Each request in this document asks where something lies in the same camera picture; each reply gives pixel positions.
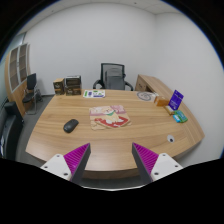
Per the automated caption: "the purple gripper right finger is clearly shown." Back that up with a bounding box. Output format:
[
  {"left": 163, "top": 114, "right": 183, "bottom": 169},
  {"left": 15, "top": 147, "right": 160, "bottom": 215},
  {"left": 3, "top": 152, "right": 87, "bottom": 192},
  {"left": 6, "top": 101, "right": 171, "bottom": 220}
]
[{"left": 132, "top": 143, "right": 182, "bottom": 184}]

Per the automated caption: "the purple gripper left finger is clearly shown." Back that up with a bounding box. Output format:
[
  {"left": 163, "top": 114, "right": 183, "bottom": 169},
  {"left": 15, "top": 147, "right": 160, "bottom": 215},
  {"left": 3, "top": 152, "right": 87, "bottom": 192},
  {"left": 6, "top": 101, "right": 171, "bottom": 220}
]
[{"left": 41, "top": 143, "right": 91, "bottom": 184}]

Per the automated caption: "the black computer mouse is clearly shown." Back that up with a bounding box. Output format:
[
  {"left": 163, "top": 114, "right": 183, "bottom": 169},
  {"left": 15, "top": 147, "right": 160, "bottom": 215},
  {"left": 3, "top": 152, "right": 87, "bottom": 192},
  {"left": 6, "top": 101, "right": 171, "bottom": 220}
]
[{"left": 63, "top": 119, "right": 79, "bottom": 133}]

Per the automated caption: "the cartoon dog mouse pad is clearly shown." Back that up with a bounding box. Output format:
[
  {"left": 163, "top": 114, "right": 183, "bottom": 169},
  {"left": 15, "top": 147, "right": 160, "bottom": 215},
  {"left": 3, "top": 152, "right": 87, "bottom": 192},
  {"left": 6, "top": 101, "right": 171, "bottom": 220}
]
[{"left": 89, "top": 105, "right": 131, "bottom": 130}]

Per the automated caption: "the blue small pack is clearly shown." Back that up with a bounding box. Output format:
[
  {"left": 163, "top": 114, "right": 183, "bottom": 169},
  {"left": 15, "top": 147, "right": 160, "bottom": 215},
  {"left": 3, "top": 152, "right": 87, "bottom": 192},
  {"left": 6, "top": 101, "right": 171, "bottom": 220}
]
[{"left": 173, "top": 115, "right": 180, "bottom": 123}]

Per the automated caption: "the green flat box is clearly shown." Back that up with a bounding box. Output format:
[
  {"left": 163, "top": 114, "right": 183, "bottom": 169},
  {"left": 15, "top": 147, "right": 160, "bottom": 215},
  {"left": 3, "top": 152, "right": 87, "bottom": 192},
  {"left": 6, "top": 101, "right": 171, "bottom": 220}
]
[{"left": 175, "top": 110, "right": 188, "bottom": 123}]

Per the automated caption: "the orange small box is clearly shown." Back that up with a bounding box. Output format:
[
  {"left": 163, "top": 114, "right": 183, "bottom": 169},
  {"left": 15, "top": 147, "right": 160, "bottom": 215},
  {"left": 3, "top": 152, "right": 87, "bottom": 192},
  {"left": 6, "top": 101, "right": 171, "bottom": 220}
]
[{"left": 154, "top": 96, "right": 169, "bottom": 106}]

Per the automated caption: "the round patterned coaster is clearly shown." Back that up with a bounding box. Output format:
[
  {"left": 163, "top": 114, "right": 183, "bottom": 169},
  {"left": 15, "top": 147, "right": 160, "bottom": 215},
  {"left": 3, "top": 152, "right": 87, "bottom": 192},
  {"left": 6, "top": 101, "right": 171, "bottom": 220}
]
[{"left": 137, "top": 92, "right": 155, "bottom": 102}]

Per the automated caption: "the purple standing card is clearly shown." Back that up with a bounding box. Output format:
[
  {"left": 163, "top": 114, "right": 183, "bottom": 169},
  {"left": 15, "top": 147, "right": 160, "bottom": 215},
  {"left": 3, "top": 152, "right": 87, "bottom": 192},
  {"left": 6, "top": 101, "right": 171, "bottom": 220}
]
[{"left": 169, "top": 90, "right": 183, "bottom": 110}]

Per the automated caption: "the white green paper sheet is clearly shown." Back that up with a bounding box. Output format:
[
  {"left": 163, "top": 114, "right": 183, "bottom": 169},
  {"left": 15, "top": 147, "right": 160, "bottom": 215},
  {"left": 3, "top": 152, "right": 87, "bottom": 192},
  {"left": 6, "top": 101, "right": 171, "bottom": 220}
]
[{"left": 83, "top": 90, "right": 106, "bottom": 98}]

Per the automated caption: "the black sofa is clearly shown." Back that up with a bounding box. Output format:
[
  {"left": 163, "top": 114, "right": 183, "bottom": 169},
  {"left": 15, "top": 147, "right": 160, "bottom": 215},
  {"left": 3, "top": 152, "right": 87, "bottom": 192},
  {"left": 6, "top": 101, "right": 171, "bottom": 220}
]
[{"left": 0, "top": 102, "right": 24, "bottom": 160}]

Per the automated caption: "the large brown printed box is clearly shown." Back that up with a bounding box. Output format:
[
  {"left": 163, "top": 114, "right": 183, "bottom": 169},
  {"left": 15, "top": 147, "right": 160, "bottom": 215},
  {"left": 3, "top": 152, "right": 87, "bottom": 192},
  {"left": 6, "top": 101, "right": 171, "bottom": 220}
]
[{"left": 65, "top": 75, "right": 82, "bottom": 96}]

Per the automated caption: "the black visitor chair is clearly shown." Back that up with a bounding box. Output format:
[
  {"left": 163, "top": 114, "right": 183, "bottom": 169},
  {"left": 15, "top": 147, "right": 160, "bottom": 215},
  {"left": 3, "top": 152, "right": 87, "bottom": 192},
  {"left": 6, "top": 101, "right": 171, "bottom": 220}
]
[{"left": 22, "top": 73, "right": 43, "bottom": 115}]

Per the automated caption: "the small brown box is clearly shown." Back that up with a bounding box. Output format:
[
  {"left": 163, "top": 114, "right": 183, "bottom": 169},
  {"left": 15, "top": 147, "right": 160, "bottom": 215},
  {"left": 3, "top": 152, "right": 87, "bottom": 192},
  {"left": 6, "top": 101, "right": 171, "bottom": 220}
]
[{"left": 53, "top": 78, "right": 64, "bottom": 95}]

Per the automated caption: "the black mesh office chair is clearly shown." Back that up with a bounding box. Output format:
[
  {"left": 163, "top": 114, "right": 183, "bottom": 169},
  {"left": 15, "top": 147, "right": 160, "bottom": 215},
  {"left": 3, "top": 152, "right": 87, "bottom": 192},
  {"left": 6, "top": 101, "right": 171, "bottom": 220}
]
[{"left": 93, "top": 63, "right": 134, "bottom": 91}]

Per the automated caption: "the wooden bookshelf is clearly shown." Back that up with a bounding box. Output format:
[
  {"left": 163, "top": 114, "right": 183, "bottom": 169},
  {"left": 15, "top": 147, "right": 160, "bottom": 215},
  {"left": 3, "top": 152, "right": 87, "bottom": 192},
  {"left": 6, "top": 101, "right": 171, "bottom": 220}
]
[{"left": 4, "top": 43, "right": 31, "bottom": 116}]

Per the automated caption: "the white cable grommet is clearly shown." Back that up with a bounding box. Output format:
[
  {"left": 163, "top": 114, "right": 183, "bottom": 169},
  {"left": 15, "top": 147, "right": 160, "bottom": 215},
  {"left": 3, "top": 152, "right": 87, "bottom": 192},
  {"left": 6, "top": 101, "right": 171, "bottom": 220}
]
[{"left": 167, "top": 135, "right": 175, "bottom": 143}]

